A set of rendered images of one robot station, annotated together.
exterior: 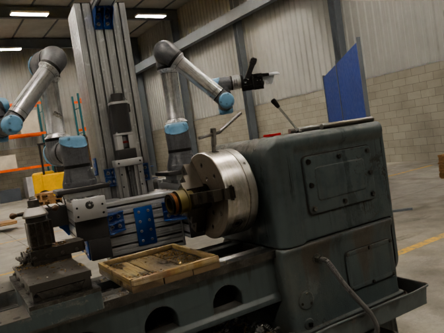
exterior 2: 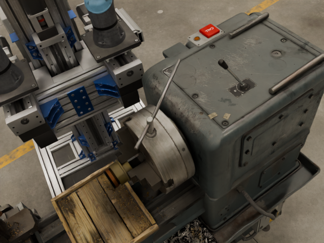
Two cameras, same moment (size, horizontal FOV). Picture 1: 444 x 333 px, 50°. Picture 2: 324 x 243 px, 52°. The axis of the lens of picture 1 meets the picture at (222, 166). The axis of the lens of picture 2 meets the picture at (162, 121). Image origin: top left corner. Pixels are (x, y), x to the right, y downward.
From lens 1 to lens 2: 134 cm
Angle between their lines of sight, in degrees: 49
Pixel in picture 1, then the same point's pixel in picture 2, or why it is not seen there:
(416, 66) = not seen: outside the picture
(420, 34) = not seen: outside the picture
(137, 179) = (64, 52)
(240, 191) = (179, 178)
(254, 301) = (183, 222)
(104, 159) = (23, 34)
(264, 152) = (206, 149)
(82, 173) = (6, 79)
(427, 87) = not seen: outside the picture
